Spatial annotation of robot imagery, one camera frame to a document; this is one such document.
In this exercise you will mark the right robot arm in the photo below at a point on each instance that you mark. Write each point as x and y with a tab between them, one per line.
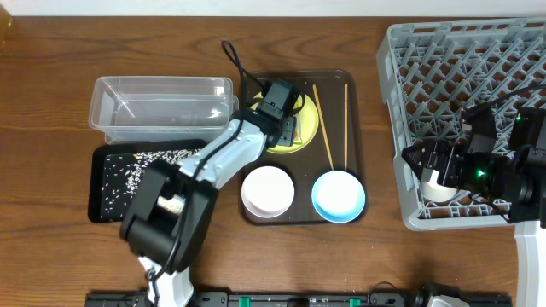
519	180

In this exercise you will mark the rice leftovers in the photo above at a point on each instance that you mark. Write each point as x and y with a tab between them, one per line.
121	175

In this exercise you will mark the green snack wrapper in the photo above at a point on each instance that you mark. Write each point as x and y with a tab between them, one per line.
297	133

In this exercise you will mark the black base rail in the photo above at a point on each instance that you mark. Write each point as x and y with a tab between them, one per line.
383	294

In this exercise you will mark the grey dishwasher rack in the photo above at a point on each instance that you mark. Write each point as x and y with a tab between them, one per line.
430	72

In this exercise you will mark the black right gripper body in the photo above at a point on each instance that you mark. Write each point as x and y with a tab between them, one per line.
429	159

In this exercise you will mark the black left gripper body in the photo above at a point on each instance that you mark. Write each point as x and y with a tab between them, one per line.
288	131

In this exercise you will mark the left wooden chopstick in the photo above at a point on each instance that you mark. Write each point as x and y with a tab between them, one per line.
323	127

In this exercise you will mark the blue bowl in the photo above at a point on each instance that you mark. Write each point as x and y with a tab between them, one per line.
338	197

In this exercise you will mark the clear plastic bin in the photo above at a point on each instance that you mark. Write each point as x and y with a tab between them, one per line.
161	108

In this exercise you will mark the black plastic tray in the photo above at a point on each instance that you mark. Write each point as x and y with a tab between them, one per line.
126	148

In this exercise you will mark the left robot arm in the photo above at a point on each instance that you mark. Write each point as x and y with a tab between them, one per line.
169	215

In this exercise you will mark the white cup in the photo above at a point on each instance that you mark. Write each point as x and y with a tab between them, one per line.
431	190

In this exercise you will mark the dark brown serving tray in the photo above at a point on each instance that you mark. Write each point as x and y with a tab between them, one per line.
309	163

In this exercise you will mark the yellow plate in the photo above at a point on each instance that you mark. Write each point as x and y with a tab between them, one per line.
309	121

